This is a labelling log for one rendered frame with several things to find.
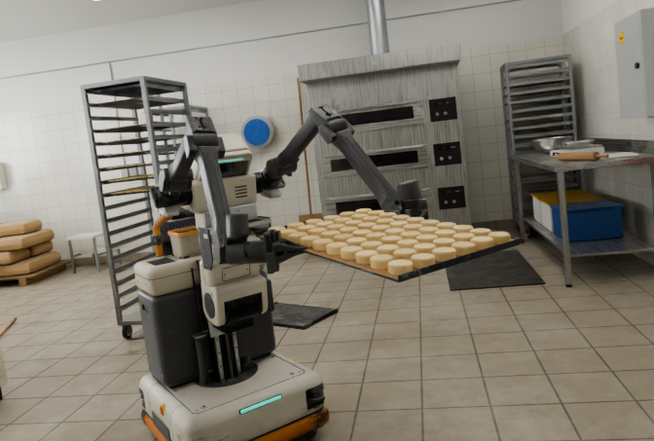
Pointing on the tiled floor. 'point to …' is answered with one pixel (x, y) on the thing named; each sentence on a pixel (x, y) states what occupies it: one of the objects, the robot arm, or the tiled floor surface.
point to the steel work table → (585, 191)
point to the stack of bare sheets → (299, 315)
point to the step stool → (87, 249)
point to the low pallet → (36, 275)
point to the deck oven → (394, 128)
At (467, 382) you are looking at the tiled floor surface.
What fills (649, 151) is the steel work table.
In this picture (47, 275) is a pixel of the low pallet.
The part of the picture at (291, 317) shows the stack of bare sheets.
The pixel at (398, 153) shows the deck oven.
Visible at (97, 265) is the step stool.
